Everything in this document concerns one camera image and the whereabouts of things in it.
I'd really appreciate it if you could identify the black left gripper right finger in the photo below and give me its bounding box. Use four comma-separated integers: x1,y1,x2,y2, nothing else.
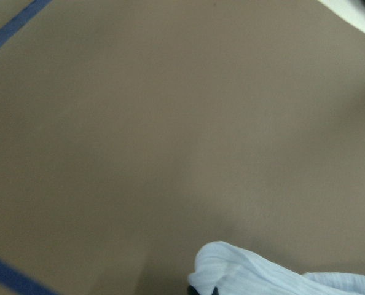
212,287,219,295

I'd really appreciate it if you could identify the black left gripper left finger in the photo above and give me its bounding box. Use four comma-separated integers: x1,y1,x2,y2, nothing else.
187,285,200,295

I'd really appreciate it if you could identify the light blue striped shirt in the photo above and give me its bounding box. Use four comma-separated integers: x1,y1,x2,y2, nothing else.
187,241,365,294

